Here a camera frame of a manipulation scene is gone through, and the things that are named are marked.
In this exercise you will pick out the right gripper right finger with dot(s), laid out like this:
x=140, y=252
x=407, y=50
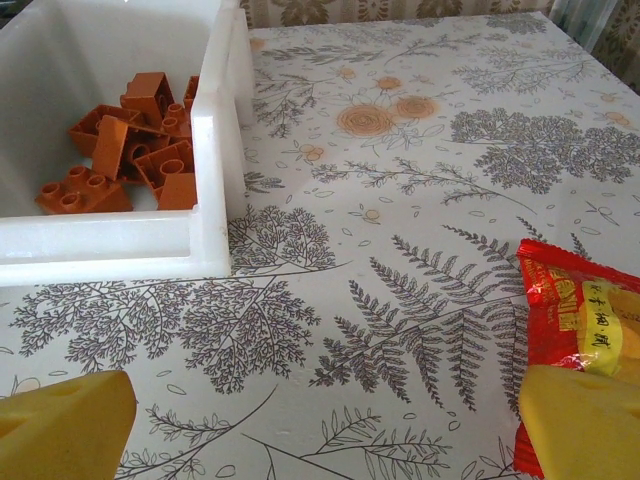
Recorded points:
x=580, y=430

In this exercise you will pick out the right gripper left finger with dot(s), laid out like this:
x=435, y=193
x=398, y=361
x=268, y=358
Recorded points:
x=65, y=430

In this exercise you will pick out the orange lego brick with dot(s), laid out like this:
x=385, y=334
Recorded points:
x=82, y=197
x=191, y=92
x=167, y=165
x=145, y=92
x=90, y=130
x=175, y=120
x=112, y=150

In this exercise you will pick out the white plastic bin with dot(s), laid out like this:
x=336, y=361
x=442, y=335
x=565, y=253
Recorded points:
x=215, y=150

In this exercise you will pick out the red snack packet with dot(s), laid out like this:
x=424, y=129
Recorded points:
x=550, y=290

